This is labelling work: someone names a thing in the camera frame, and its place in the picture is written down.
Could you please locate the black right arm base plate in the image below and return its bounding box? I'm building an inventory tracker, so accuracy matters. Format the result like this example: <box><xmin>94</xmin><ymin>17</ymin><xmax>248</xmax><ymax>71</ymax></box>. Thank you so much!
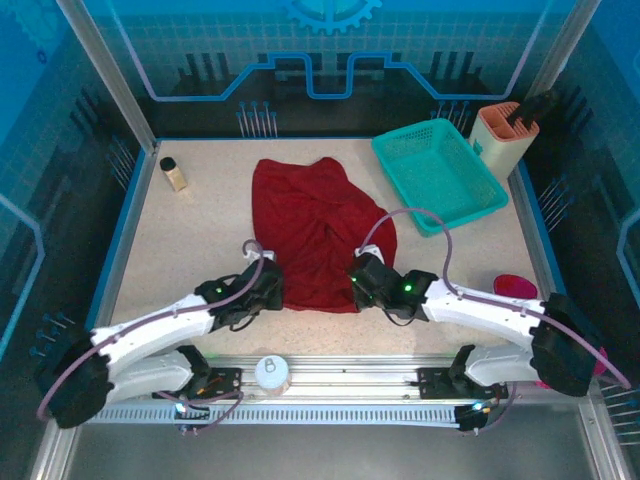
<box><xmin>417</xmin><ymin>366</ymin><xmax>510</xmax><ymax>401</ymax></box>

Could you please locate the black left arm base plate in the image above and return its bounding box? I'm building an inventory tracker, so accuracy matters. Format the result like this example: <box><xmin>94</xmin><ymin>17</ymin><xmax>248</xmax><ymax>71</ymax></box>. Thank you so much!
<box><xmin>151</xmin><ymin>366</ymin><xmax>245</xmax><ymax>401</ymax></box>

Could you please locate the red t-shirt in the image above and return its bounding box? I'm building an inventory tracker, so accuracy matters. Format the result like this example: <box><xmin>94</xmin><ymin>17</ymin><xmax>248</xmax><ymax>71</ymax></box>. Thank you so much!
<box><xmin>249</xmin><ymin>157</ymin><xmax>399</xmax><ymax>314</ymax></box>

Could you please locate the tin can pull-tab lid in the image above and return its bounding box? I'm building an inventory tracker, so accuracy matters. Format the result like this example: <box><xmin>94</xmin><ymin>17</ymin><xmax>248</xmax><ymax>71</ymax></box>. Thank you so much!
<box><xmin>254</xmin><ymin>354</ymin><xmax>293</xmax><ymax>396</ymax></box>

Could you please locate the aluminium frame post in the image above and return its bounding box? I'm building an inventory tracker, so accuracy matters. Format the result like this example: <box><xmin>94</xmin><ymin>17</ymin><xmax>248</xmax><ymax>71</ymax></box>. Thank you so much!
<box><xmin>528</xmin><ymin>0</ymin><xmax>604</xmax><ymax>104</ymax></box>
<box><xmin>54</xmin><ymin>0</ymin><xmax>161</xmax><ymax>154</ymax></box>

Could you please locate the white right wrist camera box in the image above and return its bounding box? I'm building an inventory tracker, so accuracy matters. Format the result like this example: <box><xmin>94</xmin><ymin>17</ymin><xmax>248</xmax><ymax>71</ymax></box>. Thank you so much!
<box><xmin>355</xmin><ymin>243</ymin><xmax>386</xmax><ymax>264</ymax></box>

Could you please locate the black controller box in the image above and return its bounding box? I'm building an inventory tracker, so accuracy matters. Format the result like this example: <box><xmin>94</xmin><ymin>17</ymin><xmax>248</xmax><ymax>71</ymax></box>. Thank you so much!
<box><xmin>173</xmin><ymin>399</ymin><xmax>211</xmax><ymax>436</ymax></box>
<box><xmin>455</xmin><ymin>399</ymin><xmax>494</xmax><ymax>435</ymax></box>

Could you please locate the white slotted cable duct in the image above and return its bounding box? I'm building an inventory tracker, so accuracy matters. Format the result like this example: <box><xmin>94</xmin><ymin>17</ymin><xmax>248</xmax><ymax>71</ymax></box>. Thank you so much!
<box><xmin>78</xmin><ymin>404</ymin><xmax>464</xmax><ymax>427</ymax></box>

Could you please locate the spice jar black lid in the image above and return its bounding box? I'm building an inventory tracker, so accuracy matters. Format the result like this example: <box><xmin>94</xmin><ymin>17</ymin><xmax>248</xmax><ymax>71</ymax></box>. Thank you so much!
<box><xmin>158</xmin><ymin>156</ymin><xmax>189</xmax><ymax>193</ymax></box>

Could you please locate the cream utensil holder orange rim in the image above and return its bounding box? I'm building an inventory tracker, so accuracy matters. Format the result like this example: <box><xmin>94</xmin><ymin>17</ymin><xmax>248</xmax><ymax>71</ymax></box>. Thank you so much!
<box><xmin>468</xmin><ymin>101</ymin><xmax>541</xmax><ymax>182</ymax></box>

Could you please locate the pink goblet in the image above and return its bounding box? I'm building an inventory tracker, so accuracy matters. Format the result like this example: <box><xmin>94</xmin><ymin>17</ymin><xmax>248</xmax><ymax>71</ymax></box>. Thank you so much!
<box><xmin>537</xmin><ymin>346</ymin><xmax>610</xmax><ymax>390</ymax></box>

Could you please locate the black utensil handle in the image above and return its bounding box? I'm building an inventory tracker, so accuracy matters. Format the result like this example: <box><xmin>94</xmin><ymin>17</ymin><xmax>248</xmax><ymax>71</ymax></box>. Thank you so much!
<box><xmin>507</xmin><ymin>89</ymin><xmax>564</xmax><ymax>126</ymax></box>

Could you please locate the teal plastic lattice basket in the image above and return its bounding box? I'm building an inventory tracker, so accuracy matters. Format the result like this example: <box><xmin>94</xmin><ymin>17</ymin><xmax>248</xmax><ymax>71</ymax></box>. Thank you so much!
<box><xmin>371</xmin><ymin>118</ymin><xmax>510</xmax><ymax>237</ymax></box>

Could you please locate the aluminium front rail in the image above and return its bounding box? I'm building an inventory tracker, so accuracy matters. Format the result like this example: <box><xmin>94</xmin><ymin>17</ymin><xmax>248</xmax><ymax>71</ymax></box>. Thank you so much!
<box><xmin>62</xmin><ymin>353</ymin><xmax>604</xmax><ymax>404</ymax></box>

